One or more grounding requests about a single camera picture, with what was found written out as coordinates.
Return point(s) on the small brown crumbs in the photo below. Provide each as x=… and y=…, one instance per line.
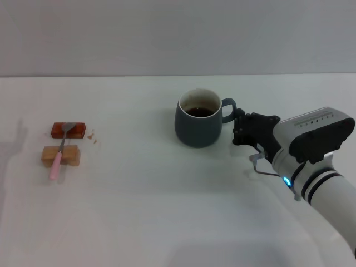
x=94, y=141

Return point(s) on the reddish brown wooden block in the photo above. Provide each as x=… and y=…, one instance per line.
x=79, y=130

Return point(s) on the dark grey ceramic mug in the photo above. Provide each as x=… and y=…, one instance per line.
x=197, y=129

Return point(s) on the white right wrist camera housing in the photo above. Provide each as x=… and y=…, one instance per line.
x=314, y=130

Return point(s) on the light wooden block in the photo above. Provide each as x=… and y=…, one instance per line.
x=72, y=155

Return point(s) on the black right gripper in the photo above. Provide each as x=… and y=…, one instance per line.
x=258, y=130

